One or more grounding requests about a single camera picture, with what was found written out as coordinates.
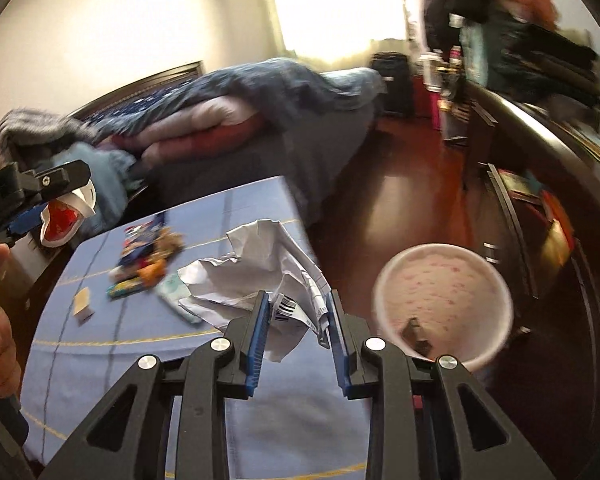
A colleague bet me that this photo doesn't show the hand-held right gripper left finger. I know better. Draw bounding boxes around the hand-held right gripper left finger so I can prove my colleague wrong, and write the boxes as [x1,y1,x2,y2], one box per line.
[39,290,272,480]

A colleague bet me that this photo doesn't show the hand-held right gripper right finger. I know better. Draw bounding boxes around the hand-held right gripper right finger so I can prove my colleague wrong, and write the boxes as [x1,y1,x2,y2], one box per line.
[325,289,556,480]

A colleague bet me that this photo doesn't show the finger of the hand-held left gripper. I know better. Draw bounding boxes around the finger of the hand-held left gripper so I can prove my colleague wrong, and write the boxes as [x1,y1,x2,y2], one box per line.
[15,159,92,206]
[2,204,48,247]

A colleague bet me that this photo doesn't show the red and white wrapper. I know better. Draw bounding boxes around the red and white wrapper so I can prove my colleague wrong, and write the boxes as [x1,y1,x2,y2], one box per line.
[39,186,98,248]

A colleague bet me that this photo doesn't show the white paper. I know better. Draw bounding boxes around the white paper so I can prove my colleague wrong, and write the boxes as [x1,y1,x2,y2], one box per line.
[177,218,331,363]

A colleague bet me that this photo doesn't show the pale green tissue packet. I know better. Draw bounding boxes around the pale green tissue packet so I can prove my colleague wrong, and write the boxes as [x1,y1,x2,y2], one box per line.
[157,276,203,325]

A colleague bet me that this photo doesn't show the dark blue snack packet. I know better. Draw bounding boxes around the dark blue snack packet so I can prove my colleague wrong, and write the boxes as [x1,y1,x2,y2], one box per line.
[119,212,168,266]

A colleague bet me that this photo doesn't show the white floral waste bin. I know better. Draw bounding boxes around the white floral waste bin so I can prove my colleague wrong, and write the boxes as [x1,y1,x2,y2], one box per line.
[371,243,515,373]

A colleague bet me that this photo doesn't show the orange snack wrapper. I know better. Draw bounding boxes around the orange snack wrapper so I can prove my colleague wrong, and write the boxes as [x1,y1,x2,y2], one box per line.
[111,259,167,291]

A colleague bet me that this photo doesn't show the person's left hand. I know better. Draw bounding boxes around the person's left hand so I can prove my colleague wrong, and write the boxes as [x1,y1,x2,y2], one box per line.
[0,243,24,401]

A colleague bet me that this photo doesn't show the light blue cloth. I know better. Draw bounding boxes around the light blue cloth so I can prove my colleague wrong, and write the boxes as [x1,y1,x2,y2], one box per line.
[67,141,138,238]

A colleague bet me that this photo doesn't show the grey knitted blanket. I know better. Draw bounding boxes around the grey knitted blanket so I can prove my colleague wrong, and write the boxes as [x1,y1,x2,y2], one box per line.
[0,107,98,171]

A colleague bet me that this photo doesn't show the small tan cardboard box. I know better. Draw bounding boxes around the small tan cardboard box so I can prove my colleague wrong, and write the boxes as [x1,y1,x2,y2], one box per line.
[72,288,96,320]

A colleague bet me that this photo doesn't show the green yellow snack wrapper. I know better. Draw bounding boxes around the green yellow snack wrapper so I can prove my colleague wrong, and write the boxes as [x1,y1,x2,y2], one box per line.
[106,280,143,300]

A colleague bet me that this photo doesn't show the brown snack wrapper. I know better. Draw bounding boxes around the brown snack wrapper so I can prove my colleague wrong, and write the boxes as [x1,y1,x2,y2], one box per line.
[152,227,186,261]

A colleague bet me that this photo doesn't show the blue striped tablecloth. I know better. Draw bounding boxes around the blue striped tablecloth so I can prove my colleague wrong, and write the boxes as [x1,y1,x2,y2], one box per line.
[20,175,376,480]

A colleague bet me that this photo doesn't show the pink quilt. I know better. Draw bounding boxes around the pink quilt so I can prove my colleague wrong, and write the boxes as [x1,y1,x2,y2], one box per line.
[110,97,281,166]

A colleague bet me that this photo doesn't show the dark wooden headboard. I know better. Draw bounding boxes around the dark wooden headboard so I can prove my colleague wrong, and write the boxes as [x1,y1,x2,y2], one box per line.
[72,60,206,121]

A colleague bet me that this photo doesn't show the bed with grey sheet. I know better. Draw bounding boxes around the bed with grey sheet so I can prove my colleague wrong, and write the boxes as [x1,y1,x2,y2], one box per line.
[80,67,388,241]

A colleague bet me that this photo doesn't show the blue floral duvet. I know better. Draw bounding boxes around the blue floral duvet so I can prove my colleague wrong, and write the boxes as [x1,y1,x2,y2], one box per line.
[77,57,388,131]

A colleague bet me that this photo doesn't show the dark wooden dresser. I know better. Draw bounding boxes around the dark wooden dresser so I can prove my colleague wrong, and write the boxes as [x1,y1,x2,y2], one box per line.
[445,80,600,480]

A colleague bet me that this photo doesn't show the book with pale cover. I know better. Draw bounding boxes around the book with pale cover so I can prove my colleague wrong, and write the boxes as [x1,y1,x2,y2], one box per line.
[500,167,537,202]

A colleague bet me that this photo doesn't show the red books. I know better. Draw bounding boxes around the red books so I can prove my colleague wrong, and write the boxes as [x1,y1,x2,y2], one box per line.
[537,187,576,271]

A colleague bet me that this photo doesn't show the black suitcase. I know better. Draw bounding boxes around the black suitcase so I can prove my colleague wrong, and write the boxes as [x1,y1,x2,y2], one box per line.
[370,51,416,118]

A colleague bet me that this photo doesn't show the white curtain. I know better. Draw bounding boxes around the white curtain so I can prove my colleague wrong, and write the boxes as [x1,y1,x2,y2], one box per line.
[267,0,411,61]

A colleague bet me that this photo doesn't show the pile of dark clothes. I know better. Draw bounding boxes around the pile of dark clothes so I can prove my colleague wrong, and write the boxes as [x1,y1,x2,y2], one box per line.
[485,0,600,111]

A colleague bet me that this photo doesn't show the hanging dark clothes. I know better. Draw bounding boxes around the hanging dark clothes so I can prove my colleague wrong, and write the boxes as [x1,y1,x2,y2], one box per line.
[422,0,491,53]

